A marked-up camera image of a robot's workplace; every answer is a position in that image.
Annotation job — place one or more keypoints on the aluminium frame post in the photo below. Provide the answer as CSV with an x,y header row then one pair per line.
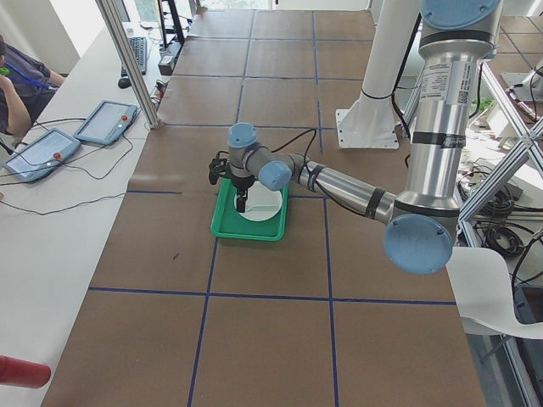
x,y
116,30

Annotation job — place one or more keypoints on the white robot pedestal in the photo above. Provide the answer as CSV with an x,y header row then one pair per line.
x,y
370,122

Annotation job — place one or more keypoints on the black computer mouse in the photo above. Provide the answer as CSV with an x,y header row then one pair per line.
x,y
124,82

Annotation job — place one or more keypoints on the white round plate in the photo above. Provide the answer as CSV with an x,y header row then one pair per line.
x,y
262,204

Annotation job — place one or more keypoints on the teach pendant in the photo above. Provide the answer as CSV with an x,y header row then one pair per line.
x,y
107,123
39,158

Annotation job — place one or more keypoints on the far teach pendant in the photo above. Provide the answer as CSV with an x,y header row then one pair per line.
x,y
107,123

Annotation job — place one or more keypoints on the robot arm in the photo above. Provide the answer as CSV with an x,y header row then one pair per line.
x,y
421,220

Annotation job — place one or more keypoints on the seated person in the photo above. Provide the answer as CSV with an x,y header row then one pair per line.
x,y
25,91

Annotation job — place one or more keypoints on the red cylinder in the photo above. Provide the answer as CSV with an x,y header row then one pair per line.
x,y
23,373

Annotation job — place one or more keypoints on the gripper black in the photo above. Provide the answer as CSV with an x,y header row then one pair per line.
x,y
242,183

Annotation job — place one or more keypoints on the black keyboard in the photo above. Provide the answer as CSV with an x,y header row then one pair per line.
x,y
139,48

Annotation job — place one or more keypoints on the black box device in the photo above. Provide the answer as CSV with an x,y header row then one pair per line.
x,y
168,58

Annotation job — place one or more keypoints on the near teach pendant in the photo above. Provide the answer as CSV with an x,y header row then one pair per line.
x,y
39,158

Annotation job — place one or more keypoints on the green plastic tray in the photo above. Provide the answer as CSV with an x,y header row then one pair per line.
x,y
226,223

